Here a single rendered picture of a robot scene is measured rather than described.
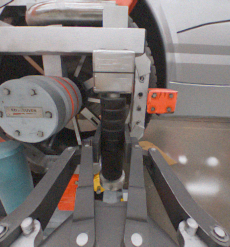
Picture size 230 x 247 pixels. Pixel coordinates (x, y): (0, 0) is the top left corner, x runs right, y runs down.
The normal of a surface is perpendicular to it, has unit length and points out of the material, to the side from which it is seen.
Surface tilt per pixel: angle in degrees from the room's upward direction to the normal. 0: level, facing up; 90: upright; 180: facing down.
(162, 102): 90
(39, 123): 90
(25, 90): 90
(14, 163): 87
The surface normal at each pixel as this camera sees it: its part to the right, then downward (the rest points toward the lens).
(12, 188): 0.54, 0.33
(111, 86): 0.01, 0.34
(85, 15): 0.00, 0.85
